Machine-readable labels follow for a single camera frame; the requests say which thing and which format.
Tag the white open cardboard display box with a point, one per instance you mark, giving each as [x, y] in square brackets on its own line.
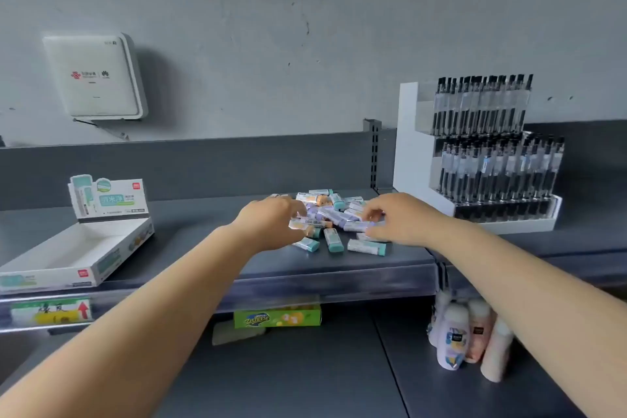
[73, 256]

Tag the peach bottle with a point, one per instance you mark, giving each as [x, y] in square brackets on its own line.
[480, 329]

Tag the plain white bottle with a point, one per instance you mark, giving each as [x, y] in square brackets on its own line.
[439, 319]

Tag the white wall router box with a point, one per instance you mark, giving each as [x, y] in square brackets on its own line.
[95, 77]

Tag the person's left hand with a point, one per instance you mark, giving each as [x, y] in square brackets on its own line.
[264, 226]

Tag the white tiered pen stand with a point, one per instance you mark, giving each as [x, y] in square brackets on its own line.
[411, 148]

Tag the cream bottle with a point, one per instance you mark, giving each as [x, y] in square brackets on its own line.
[495, 356]

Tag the person's right forearm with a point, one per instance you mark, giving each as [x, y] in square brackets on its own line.
[529, 295]

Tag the short row of black pens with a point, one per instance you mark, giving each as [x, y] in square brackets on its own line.
[480, 106]

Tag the pile of small pastel erasers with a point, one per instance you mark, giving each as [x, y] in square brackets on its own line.
[333, 241]

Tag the white bottle with colourful print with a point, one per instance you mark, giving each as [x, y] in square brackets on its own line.
[453, 342]

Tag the shelf label with red arrow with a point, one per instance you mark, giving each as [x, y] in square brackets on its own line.
[49, 312]

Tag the person's left forearm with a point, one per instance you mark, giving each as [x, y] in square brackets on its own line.
[127, 334]

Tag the person's right thumb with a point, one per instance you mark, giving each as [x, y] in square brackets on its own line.
[377, 235]

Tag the green printed carton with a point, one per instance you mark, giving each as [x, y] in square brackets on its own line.
[277, 318]

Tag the grey metal shelf unit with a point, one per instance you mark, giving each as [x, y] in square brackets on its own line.
[196, 256]

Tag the person's left fingers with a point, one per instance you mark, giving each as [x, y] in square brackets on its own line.
[294, 207]

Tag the orange eraser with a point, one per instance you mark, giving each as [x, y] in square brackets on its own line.
[313, 222]

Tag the person's right hand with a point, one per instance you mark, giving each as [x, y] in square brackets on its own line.
[406, 219]

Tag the long row of black pens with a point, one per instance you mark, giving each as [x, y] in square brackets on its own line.
[499, 168]

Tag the grey slotted shelf post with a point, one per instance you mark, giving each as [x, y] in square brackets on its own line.
[374, 153]

